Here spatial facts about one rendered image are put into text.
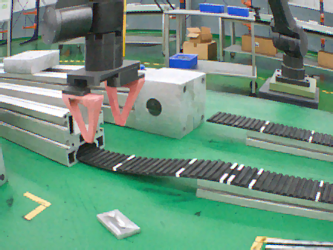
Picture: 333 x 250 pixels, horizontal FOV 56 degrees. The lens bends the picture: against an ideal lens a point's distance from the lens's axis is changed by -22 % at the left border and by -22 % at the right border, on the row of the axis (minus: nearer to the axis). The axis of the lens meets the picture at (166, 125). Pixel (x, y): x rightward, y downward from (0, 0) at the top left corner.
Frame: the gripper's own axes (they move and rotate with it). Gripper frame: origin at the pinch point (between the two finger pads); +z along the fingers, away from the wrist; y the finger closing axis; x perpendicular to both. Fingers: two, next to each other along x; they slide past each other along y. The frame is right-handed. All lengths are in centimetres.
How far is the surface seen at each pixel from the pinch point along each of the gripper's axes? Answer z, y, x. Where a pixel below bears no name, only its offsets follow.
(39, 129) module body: 0.6, 5.2, -11.0
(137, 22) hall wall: 57, -729, -490
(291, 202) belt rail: 3.7, 2.3, 29.5
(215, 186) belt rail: 3.4, 2.3, 18.3
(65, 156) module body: 3.7, 5.2, -4.4
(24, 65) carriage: -5.2, -13.4, -39.7
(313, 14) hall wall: -16, -763, -39
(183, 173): 2.4, 2.6, 14.1
